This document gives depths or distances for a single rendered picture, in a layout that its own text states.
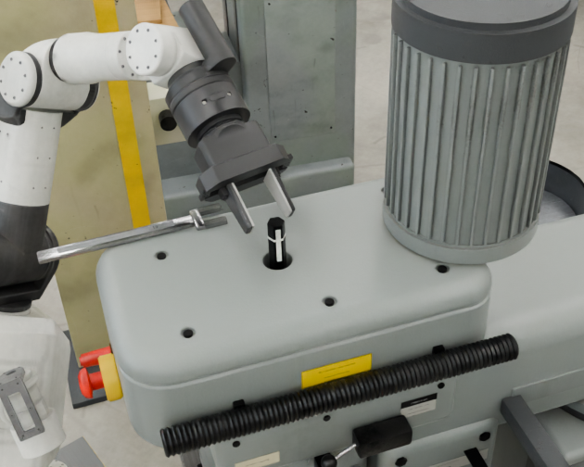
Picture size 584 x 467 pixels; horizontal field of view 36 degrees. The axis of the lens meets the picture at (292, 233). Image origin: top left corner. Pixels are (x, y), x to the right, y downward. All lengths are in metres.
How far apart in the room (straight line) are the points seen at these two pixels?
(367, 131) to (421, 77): 3.83
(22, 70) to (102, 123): 1.66
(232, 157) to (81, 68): 0.29
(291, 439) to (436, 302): 0.26
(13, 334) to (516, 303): 0.74
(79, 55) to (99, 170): 1.80
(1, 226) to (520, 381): 0.79
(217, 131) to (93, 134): 1.89
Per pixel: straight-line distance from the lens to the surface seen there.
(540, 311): 1.29
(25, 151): 1.39
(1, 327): 1.44
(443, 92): 1.00
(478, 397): 1.31
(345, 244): 1.16
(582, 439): 1.46
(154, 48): 1.15
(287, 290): 1.09
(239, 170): 1.10
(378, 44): 5.68
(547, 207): 3.57
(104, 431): 3.46
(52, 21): 2.81
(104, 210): 3.17
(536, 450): 1.29
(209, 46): 1.15
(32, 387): 1.36
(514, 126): 1.03
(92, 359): 1.31
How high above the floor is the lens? 2.63
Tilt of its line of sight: 39 degrees down
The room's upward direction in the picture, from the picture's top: 2 degrees counter-clockwise
